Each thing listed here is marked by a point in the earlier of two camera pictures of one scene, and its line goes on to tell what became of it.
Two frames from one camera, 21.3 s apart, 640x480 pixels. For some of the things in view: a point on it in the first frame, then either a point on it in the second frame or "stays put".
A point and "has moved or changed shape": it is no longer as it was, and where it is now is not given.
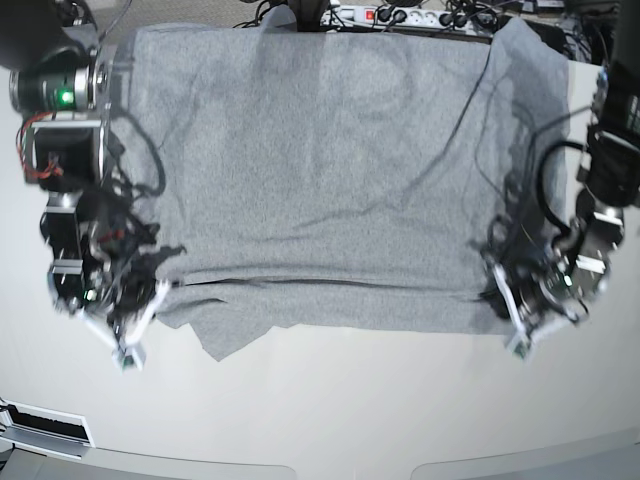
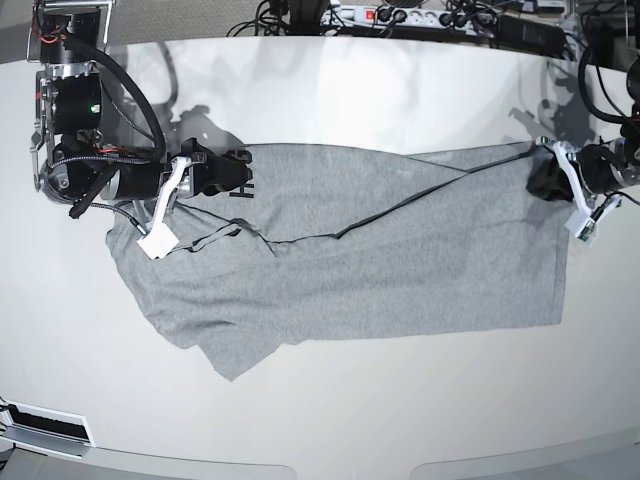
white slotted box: x=43 y=430 stays put
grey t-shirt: x=342 y=178 has moved or changed shape
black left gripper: x=123 y=287 → x=137 y=181
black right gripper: x=537 y=272 → x=601 y=170
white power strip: x=453 y=18 stays put
